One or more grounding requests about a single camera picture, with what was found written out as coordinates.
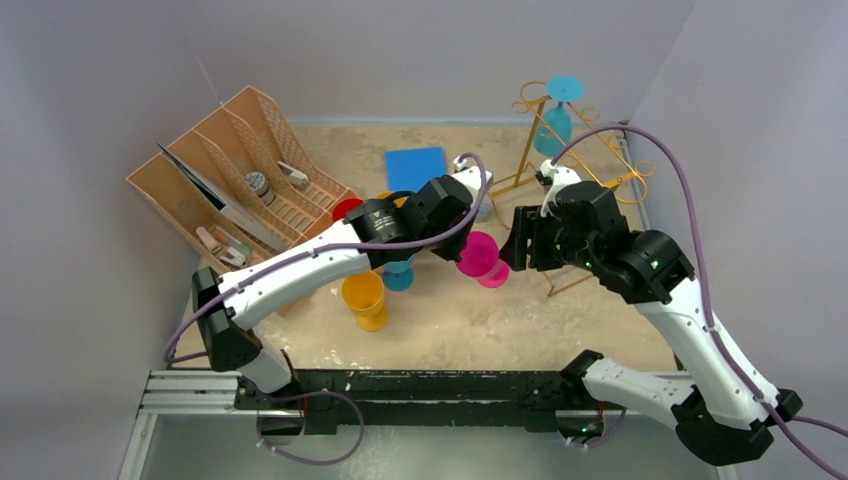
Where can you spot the dark folder in organizer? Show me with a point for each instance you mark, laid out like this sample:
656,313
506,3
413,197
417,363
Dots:
225,203

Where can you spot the yellow wine glass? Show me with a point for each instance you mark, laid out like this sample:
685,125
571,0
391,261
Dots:
364,294

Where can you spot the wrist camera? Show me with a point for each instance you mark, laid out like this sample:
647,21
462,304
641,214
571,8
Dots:
467,172
552,179

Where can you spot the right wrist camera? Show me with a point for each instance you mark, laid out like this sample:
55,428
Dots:
552,179

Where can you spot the gold wire glass rack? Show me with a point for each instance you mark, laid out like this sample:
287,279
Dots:
603,159

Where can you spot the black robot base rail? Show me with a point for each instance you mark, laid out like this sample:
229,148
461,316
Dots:
536,401

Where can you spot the white stapler in organizer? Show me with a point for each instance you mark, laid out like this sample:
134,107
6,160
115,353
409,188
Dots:
294,176

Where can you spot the pink desk file organizer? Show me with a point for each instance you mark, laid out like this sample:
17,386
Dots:
247,133

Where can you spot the teal wine glass front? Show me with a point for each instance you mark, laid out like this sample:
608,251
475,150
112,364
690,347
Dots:
398,276

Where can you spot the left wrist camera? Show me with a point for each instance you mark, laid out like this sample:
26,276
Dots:
467,172

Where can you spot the teal wine glass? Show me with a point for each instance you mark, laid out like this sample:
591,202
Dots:
398,276
555,128

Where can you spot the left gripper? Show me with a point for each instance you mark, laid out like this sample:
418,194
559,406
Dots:
453,251

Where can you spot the red wine glass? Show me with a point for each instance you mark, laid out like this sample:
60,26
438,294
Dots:
341,209

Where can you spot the blue rectangular card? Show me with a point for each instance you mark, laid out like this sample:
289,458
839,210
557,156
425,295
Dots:
411,169

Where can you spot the magenta wine glass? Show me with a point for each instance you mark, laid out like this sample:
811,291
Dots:
480,261

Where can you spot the yellow-orange wine glass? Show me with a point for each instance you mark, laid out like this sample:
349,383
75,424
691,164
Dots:
396,197

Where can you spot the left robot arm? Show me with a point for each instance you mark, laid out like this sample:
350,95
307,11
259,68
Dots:
228,306

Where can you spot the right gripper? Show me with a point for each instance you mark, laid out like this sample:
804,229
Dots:
526,238

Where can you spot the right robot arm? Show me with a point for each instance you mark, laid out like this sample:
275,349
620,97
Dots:
723,412

